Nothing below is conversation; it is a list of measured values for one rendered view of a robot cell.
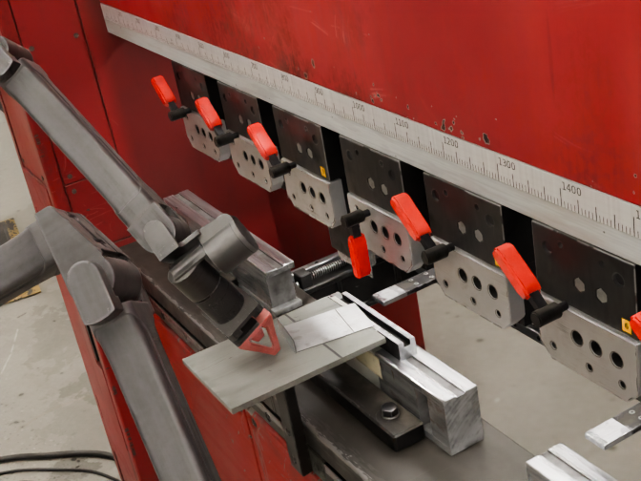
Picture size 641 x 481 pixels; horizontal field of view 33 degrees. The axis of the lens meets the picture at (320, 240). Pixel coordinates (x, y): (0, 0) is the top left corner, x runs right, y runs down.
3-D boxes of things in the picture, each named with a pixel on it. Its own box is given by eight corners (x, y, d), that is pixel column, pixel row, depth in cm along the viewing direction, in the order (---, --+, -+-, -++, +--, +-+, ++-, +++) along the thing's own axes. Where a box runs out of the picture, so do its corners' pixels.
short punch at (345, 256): (334, 259, 170) (323, 205, 166) (344, 255, 171) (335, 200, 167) (367, 280, 162) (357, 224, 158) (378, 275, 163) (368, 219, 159)
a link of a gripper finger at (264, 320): (278, 323, 165) (239, 287, 160) (299, 340, 159) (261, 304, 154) (248, 356, 164) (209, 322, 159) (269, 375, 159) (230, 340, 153)
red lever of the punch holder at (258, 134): (244, 124, 162) (275, 175, 159) (268, 115, 164) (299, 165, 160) (242, 131, 164) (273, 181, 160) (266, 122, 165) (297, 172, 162)
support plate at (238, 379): (183, 364, 167) (181, 359, 167) (327, 301, 177) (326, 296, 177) (232, 414, 152) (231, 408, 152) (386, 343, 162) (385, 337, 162)
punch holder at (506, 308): (437, 291, 136) (420, 172, 129) (489, 266, 139) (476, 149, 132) (512, 335, 124) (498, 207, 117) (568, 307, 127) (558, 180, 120)
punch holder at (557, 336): (541, 352, 120) (527, 219, 113) (598, 324, 123) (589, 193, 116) (639, 410, 108) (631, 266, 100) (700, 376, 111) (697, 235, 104)
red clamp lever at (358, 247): (350, 278, 148) (339, 214, 144) (375, 267, 150) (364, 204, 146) (357, 282, 147) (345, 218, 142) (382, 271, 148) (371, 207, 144)
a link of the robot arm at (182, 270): (159, 263, 154) (166, 285, 149) (196, 234, 153) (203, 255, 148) (191, 291, 158) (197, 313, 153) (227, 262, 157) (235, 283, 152)
